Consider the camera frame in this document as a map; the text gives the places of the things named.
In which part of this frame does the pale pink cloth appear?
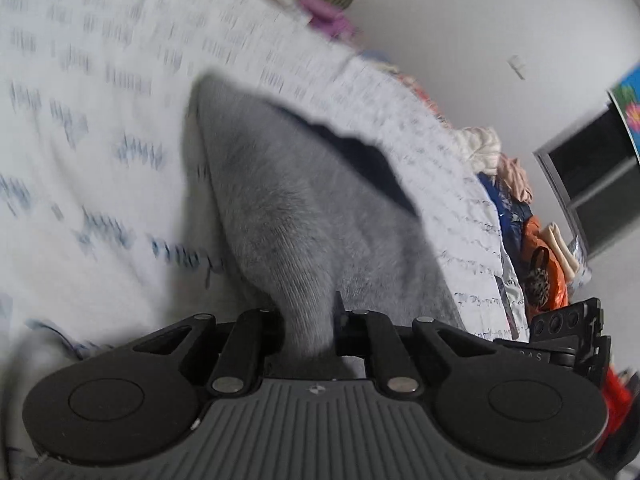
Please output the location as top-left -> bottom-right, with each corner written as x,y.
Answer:
494,154 -> 534,204

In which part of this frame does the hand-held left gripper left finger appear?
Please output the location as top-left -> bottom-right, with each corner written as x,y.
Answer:
131,307 -> 287,398

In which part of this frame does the white printed blanket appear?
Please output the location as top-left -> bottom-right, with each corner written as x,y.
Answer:
0,0 -> 532,461

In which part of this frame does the grey fleece garment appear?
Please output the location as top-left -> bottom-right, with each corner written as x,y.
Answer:
180,72 -> 467,362

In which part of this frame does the white crumpled cloth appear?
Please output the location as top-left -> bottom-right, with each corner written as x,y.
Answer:
457,126 -> 504,177

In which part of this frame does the orange bag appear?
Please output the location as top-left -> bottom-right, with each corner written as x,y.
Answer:
521,214 -> 572,312

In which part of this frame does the blue cloth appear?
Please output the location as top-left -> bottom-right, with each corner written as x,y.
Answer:
476,171 -> 534,283

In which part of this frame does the purple cloth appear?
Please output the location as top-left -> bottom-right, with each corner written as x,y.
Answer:
297,0 -> 359,42

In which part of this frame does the flower wall poster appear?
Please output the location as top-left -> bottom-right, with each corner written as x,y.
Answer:
607,59 -> 640,162

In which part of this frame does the cream folded cloth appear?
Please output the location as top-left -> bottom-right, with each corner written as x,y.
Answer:
541,221 -> 584,282

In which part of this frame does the dark window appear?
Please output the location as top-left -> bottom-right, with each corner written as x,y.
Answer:
532,101 -> 640,262

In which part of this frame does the red patterned cloth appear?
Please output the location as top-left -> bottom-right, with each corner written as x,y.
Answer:
394,67 -> 443,118

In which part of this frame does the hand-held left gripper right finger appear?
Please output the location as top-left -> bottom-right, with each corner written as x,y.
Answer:
332,290 -> 497,396

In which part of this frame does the leopard print bag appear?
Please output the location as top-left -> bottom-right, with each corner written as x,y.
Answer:
525,247 -> 554,309

